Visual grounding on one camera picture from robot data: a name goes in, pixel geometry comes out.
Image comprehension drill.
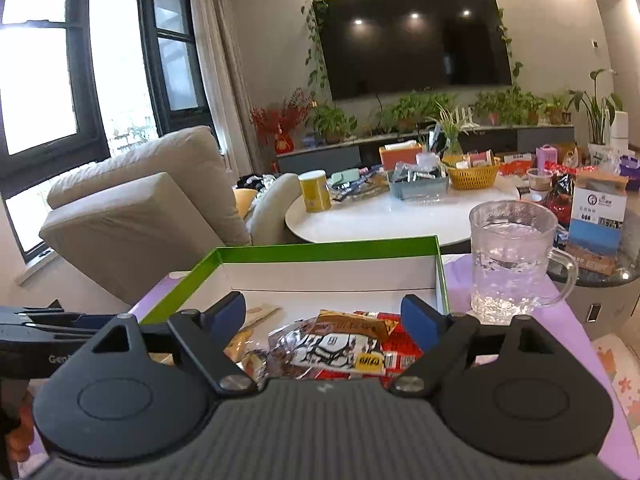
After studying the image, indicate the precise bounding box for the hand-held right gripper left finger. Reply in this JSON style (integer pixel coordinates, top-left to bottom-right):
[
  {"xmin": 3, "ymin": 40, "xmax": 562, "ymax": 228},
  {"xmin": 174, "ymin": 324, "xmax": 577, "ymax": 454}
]
[{"xmin": 54, "ymin": 291, "xmax": 259, "ymax": 395}]

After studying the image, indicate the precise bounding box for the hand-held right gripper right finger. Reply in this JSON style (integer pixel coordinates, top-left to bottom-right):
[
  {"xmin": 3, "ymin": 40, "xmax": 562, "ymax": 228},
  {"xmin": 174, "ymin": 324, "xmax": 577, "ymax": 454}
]
[{"xmin": 389, "ymin": 295, "xmax": 557, "ymax": 397}]

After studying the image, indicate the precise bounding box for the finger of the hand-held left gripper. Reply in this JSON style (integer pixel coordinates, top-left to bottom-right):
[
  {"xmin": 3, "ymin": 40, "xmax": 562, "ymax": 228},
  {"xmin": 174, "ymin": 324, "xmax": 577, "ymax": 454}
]
[{"xmin": 0, "ymin": 300, "xmax": 133, "ymax": 337}]

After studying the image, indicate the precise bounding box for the red checkered snack packet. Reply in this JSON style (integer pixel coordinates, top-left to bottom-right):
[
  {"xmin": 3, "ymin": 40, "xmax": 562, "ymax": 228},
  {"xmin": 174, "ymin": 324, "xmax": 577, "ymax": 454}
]
[{"xmin": 349, "ymin": 310, "xmax": 427, "ymax": 380}]

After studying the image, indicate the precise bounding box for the clear dark brown snack packet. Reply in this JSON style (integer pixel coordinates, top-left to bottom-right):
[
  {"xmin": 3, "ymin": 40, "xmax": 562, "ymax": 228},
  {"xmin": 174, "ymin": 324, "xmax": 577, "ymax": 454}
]
[{"xmin": 267, "ymin": 309, "xmax": 394, "ymax": 381}]

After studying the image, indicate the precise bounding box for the green cardboard box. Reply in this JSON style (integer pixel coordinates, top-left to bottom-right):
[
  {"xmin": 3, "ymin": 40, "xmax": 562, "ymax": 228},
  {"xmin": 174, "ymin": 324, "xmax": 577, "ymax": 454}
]
[{"xmin": 138, "ymin": 235, "xmax": 450, "ymax": 328}]

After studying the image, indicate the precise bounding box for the person's left hand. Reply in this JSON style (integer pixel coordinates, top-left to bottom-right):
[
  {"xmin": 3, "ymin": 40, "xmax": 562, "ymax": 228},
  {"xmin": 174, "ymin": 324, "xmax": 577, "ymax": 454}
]
[{"xmin": 7, "ymin": 392, "xmax": 40, "ymax": 464}]

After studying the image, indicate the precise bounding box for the glass pitcher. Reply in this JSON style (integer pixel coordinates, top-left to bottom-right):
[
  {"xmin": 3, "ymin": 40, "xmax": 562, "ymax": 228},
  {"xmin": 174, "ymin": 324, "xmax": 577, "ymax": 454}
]
[{"xmin": 468, "ymin": 199, "xmax": 579, "ymax": 326}]

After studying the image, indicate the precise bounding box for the round white table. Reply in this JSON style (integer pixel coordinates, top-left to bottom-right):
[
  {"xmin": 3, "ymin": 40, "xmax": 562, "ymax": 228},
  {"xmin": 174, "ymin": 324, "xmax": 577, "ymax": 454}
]
[{"xmin": 284, "ymin": 174, "xmax": 522, "ymax": 247}]

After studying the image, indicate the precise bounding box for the beige cushioned seat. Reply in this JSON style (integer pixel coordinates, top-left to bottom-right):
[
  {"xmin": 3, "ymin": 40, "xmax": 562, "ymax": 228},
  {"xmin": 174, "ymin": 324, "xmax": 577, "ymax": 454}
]
[{"xmin": 247, "ymin": 172, "xmax": 304, "ymax": 247}]

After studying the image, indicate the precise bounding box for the beige sofa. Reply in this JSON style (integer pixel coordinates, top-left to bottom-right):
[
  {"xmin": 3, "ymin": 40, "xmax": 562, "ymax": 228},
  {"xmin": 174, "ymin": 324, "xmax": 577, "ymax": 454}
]
[{"xmin": 39, "ymin": 125, "xmax": 252, "ymax": 307}]

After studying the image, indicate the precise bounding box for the teal plastic basket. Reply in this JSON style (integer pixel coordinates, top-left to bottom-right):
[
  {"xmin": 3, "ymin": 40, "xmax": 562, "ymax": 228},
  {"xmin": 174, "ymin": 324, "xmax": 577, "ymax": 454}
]
[{"xmin": 388, "ymin": 162, "xmax": 449, "ymax": 201}]

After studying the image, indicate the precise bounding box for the pile of dark packets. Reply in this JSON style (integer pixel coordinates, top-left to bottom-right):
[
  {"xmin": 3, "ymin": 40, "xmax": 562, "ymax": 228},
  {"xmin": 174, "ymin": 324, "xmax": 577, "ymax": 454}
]
[{"xmin": 331, "ymin": 166, "xmax": 392, "ymax": 204}]

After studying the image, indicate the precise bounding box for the yellow can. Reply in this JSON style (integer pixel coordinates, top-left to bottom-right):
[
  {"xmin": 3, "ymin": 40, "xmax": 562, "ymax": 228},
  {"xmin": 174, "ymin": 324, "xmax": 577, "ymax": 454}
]
[{"xmin": 298, "ymin": 170, "xmax": 333, "ymax": 214}]

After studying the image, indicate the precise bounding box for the yellow wicker basket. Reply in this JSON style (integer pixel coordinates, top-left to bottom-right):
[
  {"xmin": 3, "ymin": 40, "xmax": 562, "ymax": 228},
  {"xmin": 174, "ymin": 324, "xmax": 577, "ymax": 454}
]
[{"xmin": 444, "ymin": 152, "xmax": 502, "ymax": 191}]

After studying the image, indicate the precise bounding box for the orange tissue box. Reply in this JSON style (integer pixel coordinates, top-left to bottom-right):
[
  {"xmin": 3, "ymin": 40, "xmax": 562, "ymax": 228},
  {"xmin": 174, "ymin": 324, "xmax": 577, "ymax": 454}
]
[{"xmin": 378, "ymin": 142, "xmax": 424, "ymax": 172}]

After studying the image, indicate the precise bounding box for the purple floral tablecloth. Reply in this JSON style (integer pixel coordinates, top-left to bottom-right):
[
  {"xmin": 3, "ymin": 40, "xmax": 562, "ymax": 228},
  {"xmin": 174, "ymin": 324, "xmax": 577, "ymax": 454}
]
[{"xmin": 131, "ymin": 252, "xmax": 640, "ymax": 480}]

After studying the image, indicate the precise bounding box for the red foil bag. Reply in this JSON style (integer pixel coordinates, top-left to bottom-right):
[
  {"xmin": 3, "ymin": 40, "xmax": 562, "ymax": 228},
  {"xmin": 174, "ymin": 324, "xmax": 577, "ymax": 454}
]
[{"xmin": 542, "ymin": 174, "xmax": 577, "ymax": 227}]

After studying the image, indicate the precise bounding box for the lidded paper cup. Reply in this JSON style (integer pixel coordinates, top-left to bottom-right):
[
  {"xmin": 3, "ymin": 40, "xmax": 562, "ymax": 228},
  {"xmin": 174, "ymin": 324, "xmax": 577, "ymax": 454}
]
[{"xmin": 525, "ymin": 168, "xmax": 554, "ymax": 194}]

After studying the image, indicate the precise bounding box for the spider plant in vase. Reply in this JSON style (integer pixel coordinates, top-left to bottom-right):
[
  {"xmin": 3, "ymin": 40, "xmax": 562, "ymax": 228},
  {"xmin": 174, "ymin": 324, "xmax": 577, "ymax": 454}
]
[{"xmin": 429, "ymin": 104, "xmax": 474, "ymax": 155}]

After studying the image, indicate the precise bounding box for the red flower plant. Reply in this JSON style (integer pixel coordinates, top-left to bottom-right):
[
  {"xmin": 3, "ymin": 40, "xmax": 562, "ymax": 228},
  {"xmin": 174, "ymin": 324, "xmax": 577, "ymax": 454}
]
[{"xmin": 249, "ymin": 88, "xmax": 314, "ymax": 157}]

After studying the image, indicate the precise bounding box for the floral rug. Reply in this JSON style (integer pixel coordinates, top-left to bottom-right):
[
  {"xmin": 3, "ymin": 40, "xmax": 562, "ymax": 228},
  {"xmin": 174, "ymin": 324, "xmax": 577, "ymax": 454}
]
[{"xmin": 592, "ymin": 334, "xmax": 640, "ymax": 413}]

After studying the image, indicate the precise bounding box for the blue white carton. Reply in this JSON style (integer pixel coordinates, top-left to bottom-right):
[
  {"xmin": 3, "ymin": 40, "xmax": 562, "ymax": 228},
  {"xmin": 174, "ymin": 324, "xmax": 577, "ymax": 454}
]
[{"xmin": 564, "ymin": 169, "xmax": 630, "ymax": 277}]

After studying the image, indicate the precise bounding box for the pink small box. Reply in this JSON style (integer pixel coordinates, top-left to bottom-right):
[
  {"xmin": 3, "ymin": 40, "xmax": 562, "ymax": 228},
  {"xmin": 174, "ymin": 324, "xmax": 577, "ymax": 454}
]
[{"xmin": 535, "ymin": 144, "xmax": 559, "ymax": 172}]

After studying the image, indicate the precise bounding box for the wide potted green plant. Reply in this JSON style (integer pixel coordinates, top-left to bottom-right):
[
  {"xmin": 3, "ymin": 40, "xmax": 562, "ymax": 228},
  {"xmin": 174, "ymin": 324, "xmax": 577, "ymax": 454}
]
[{"xmin": 389, "ymin": 91, "xmax": 457, "ymax": 134}]

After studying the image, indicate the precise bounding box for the round dark marble table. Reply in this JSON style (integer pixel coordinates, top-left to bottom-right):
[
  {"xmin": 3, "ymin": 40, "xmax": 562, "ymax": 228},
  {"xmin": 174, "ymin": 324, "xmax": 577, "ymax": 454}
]
[{"xmin": 517, "ymin": 192, "xmax": 640, "ymax": 291}]

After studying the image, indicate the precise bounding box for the small potted green plant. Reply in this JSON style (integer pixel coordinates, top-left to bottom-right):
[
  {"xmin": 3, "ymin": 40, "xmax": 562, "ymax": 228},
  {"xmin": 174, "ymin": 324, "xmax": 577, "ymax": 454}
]
[{"xmin": 312, "ymin": 104, "xmax": 358, "ymax": 144}]

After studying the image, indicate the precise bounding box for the grey television console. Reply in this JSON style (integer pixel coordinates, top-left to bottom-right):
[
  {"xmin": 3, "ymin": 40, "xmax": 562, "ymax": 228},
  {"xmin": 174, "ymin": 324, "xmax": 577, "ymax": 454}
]
[{"xmin": 276, "ymin": 124, "xmax": 577, "ymax": 174}]

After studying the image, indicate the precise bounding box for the bushy potted green plant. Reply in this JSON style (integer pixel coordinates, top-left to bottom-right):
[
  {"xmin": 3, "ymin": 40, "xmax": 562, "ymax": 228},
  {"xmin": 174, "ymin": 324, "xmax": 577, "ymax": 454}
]
[{"xmin": 471, "ymin": 86, "xmax": 547, "ymax": 127}]

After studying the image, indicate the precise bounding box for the black framed window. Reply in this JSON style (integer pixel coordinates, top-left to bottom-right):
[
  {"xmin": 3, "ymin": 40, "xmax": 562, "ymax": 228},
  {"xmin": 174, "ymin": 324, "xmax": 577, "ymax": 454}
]
[{"xmin": 0, "ymin": 0, "xmax": 222, "ymax": 267}]

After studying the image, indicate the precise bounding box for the potted plant in brown pot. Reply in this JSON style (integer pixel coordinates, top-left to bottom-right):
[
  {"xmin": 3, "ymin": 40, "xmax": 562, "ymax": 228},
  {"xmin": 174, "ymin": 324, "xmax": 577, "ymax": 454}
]
[{"xmin": 547, "ymin": 92, "xmax": 572, "ymax": 126}]

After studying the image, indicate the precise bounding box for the purple gift bag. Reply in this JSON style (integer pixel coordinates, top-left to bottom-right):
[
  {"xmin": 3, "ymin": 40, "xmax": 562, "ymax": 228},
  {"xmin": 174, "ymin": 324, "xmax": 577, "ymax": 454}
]
[{"xmin": 619, "ymin": 155, "xmax": 640, "ymax": 192}]

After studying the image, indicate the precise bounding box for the beige curtain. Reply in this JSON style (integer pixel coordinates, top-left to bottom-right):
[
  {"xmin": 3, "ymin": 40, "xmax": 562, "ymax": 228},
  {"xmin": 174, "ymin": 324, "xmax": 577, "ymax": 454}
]
[{"xmin": 187, "ymin": 0, "xmax": 262, "ymax": 162}]

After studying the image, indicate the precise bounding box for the tall leafy plant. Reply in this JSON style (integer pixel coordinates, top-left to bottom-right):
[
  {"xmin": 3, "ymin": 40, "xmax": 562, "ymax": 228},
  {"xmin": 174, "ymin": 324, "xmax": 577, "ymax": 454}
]
[{"xmin": 569, "ymin": 68, "xmax": 624, "ymax": 147}]

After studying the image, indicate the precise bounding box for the white air purifier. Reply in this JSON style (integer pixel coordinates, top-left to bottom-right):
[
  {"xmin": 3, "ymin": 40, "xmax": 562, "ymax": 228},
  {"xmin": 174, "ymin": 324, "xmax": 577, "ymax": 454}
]
[{"xmin": 609, "ymin": 109, "xmax": 631, "ymax": 152}]

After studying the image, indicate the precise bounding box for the wall television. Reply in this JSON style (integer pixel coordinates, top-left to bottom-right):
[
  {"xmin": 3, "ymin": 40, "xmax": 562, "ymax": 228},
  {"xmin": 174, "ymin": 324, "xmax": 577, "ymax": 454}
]
[{"xmin": 312, "ymin": 0, "xmax": 514, "ymax": 102}]

